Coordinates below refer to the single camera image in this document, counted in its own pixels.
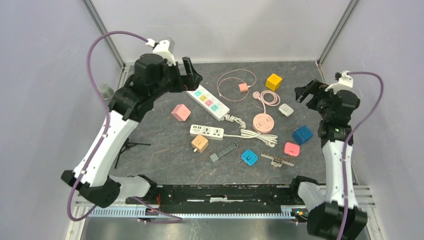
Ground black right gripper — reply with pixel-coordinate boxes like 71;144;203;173
295;79;338;121

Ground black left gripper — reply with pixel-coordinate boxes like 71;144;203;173
150;56;203;101

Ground long white power strip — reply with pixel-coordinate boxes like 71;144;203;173
186;85;230;121

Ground pink cube plug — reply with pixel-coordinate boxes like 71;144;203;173
171;104;191;122

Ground white plug adapter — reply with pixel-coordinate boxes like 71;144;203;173
278;103;294;117

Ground yellow cube plug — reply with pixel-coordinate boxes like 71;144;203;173
265;73;283;92

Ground dark blue cube socket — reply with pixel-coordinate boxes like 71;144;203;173
291;125;314;145

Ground small orange plug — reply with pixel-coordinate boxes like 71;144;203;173
238;83;250;93

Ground small white power strip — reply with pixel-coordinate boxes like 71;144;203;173
189;124;224;141

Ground beige dragon plug adapter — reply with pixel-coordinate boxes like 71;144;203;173
191;134;209;153

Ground pink round socket base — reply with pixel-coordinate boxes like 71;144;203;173
252;113;275;134

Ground pink and blue block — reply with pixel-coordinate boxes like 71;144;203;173
283;142;301;157

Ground blue plug adapter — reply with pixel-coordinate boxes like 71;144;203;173
240;149;259;166

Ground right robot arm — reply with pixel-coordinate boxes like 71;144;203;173
288;79;368;240

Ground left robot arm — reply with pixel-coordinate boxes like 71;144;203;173
61;53;203;208

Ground beige toothed ruler piece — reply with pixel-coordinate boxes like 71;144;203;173
260;152;295;168

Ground silver microphone on stand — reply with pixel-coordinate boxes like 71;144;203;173
97;83;152;169

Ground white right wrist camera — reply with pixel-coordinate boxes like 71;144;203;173
324;70;354;95

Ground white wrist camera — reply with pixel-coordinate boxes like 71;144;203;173
324;70;354;95
145;37;176;66

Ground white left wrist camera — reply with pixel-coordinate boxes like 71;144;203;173
145;37;176;66

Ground white power strip cable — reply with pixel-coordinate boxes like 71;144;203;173
223;113;279;149

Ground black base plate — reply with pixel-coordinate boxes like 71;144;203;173
141;184;304;214

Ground aluminium front rail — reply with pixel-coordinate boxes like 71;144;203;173
89;184;376;219

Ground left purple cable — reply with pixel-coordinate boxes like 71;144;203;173
66;30;184;225

